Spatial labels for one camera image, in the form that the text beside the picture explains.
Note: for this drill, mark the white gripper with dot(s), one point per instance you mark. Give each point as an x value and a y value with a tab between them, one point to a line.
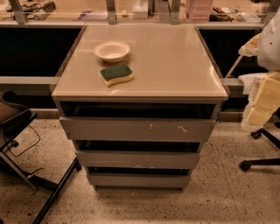
269	50

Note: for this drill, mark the grey drawer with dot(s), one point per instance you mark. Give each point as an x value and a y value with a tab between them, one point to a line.
122	159
138	181
138	129

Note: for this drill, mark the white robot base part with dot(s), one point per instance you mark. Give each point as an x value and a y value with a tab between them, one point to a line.
247	80

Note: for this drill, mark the grey drawer cabinet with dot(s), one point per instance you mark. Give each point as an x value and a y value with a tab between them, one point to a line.
174	78

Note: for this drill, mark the grey bottom drawer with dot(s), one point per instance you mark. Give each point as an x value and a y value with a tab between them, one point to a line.
138	181

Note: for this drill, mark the grey top drawer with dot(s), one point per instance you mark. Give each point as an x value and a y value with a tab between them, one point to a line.
138	129

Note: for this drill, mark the black office chair base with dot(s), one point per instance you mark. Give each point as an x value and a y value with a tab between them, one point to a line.
265	152

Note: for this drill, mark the dark clutter on shelf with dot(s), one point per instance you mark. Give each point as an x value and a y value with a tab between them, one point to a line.
218	15

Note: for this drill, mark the pink stacked trays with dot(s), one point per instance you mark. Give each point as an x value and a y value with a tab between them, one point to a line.
198	10

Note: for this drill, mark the green yellow sponge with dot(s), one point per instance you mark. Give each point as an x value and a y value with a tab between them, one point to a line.
116	74

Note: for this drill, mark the white box on shelf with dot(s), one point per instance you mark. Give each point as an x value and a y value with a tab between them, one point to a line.
140	9

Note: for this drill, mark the white bowl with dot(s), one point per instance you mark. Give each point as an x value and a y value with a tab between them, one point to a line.
112	51

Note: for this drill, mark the purple booklet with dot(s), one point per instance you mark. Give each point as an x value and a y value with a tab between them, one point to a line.
90	15

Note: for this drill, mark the black comb tool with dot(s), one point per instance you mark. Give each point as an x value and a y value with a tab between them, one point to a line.
45	11

